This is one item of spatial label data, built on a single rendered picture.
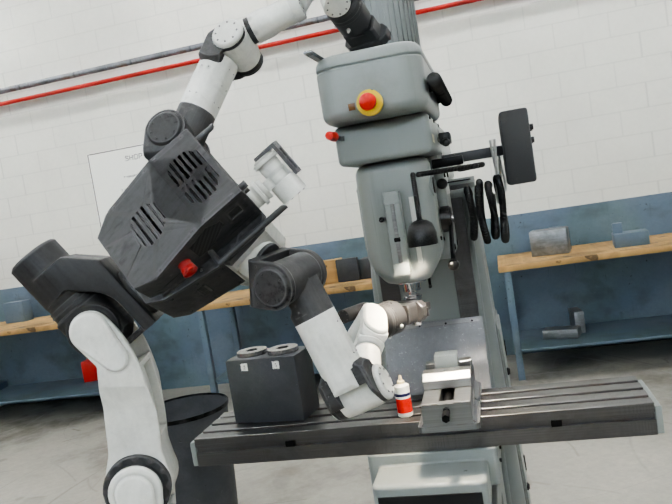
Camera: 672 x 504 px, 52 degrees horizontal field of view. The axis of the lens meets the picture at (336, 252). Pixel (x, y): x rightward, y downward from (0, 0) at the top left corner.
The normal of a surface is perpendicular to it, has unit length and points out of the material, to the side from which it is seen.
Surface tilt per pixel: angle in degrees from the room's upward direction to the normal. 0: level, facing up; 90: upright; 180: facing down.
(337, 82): 90
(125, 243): 74
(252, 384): 90
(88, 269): 90
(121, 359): 90
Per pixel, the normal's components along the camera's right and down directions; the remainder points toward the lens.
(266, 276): -0.47, 0.20
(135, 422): 0.10, 0.06
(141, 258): -0.43, -0.14
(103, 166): -0.22, 0.11
